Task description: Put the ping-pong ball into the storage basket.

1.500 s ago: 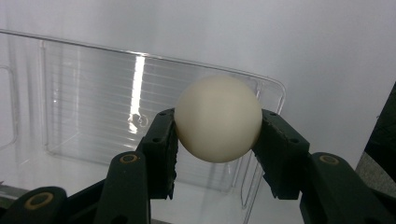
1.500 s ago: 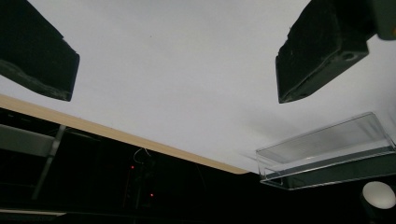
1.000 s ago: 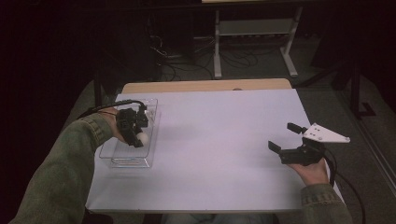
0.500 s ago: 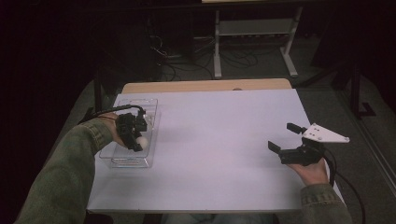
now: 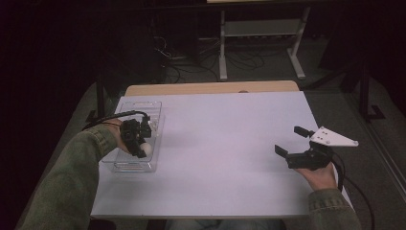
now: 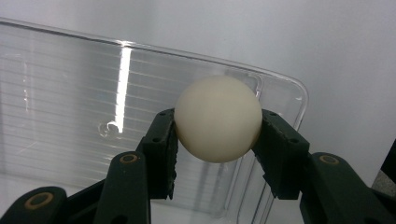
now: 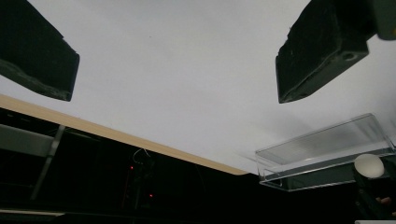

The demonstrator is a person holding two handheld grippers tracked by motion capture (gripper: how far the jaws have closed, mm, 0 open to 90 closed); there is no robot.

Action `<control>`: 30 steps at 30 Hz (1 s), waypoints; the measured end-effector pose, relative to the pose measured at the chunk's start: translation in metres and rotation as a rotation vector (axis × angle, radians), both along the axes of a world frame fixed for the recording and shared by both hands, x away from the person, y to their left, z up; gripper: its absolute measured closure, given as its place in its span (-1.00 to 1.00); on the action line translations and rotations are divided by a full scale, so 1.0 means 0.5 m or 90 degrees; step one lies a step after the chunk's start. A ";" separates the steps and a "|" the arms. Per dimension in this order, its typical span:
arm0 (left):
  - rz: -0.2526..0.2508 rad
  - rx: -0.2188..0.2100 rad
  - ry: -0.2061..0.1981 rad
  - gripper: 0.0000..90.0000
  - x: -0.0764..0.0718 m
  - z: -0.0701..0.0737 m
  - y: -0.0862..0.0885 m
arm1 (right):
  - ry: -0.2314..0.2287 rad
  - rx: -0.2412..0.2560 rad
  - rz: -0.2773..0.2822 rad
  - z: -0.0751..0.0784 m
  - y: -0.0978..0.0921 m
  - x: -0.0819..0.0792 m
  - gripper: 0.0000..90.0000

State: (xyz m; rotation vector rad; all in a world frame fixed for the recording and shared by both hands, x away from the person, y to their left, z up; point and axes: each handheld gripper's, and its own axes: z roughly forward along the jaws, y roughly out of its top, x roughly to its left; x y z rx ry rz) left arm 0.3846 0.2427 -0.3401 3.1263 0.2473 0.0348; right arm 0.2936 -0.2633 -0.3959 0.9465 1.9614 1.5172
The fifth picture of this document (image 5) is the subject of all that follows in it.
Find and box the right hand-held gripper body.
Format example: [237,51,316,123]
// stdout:
[285,126,359,171]

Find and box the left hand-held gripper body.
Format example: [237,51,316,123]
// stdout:
[120,118,145,148]

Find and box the white egg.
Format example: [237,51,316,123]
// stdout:
[139,142,153,157]

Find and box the clear plastic container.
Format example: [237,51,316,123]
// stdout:
[101,101,166,173]

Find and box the person's left hand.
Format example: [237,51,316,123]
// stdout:
[106,119,132,154]

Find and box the person's right hand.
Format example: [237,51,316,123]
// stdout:
[295,161,339,192]

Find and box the black metal stand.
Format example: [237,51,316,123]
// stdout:
[85,73,128,124]
[303,57,386,123]

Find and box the white table cover board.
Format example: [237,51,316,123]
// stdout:
[90,90,353,219]

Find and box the left hand-held gripper black cable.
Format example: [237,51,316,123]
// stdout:
[81,109,151,131]

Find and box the hand-held gripper black cable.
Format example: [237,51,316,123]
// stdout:
[331,152,376,230]
[81,109,151,131]

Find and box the right hand-held gripper black cable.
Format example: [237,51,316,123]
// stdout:
[331,152,376,230]

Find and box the tangle of floor cables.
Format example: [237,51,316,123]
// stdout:
[152,34,266,84]

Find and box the white metal frame stand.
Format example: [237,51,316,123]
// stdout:
[218,6,312,81]

